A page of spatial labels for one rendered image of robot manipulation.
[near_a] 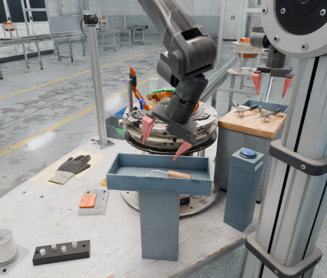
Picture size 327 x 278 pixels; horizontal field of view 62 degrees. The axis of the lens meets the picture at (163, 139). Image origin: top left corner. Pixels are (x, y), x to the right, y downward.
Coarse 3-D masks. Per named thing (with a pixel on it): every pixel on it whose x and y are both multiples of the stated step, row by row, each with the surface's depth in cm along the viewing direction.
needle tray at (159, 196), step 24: (120, 168) 74; (144, 168) 74; (168, 168) 74; (192, 168) 73; (144, 192) 67; (168, 192) 64; (192, 192) 64; (144, 216) 70; (168, 216) 69; (144, 240) 74; (168, 240) 73
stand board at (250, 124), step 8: (232, 112) 102; (248, 112) 102; (224, 120) 95; (232, 120) 95; (240, 120) 95; (248, 120) 95; (256, 120) 95; (272, 120) 95; (280, 120) 95; (224, 128) 94; (232, 128) 93; (240, 128) 91; (248, 128) 90; (256, 128) 89; (264, 128) 89; (272, 128) 89; (280, 128) 94; (264, 136) 88; (272, 136) 86
